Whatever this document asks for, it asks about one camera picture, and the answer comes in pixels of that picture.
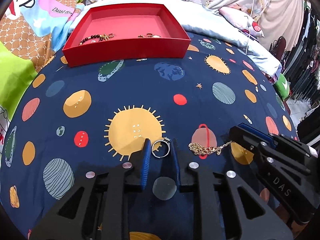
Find gold ring red stone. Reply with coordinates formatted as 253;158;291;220
138;33;161;38

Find dark beaded bracelet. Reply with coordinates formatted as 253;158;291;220
78;34;104;46

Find white cartoon pillow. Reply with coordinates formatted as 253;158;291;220
219;7;264;38

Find gold clover chain bracelet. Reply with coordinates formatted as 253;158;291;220
188;140;234;157

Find colourful monkey cartoon quilt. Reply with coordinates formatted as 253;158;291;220
1;0;83;145

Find silver ring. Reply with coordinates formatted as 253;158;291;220
151;137;171;159

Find green bag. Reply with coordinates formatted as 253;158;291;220
273;74;290;100

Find red tray box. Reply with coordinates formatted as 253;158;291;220
62;3;190;67

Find navy planet print blanket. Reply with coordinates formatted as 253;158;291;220
1;34;297;239

